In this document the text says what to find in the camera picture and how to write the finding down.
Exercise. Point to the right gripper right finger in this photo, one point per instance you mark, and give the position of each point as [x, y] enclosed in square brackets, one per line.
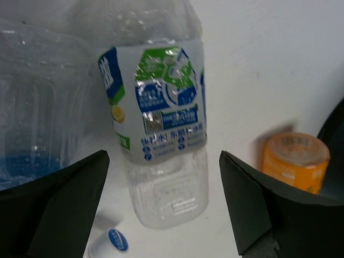
[272, 219]

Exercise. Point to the orange juice plastic bottle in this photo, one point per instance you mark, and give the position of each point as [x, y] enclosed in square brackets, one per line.
[297, 159]

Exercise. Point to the clear bottle green-blue label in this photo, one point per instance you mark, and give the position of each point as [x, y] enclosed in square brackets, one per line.
[154, 81]

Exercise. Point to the dark green cylindrical bin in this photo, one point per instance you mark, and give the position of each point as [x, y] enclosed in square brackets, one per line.
[331, 134]

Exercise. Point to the clear bottle dark blue label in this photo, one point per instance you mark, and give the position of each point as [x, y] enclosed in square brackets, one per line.
[45, 81]

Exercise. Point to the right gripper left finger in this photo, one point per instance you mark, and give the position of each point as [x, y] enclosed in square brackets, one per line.
[53, 215]

